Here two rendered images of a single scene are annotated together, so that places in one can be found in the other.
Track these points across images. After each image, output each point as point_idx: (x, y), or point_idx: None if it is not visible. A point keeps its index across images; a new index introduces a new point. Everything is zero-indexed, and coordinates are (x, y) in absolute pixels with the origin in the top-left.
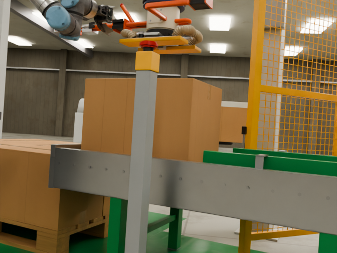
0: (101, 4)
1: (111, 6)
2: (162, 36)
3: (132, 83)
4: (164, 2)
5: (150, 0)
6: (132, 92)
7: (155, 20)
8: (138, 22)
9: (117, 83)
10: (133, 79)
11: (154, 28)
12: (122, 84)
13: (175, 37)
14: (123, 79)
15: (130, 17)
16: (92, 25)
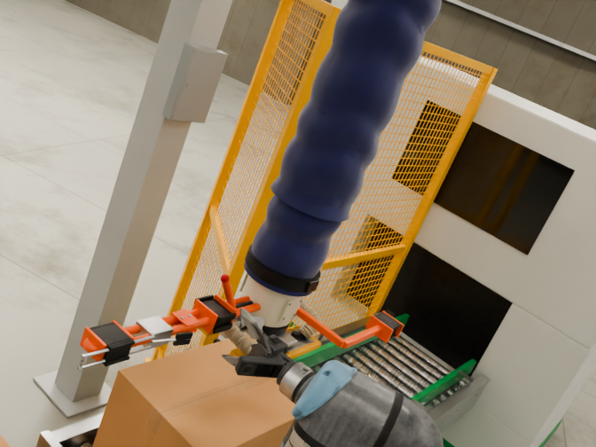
0: (264, 334)
1: (255, 317)
2: (301, 346)
3: (272, 434)
4: (363, 338)
5: (300, 294)
6: (268, 444)
7: (288, 317)
8: (249, 311)
9: (252, 443)
10: (275, 428)
11: (281, 327)
12: (259, 442)
13: (317, 347)
14: (262, 434)
15: (233, 300)
16: (185, 340)
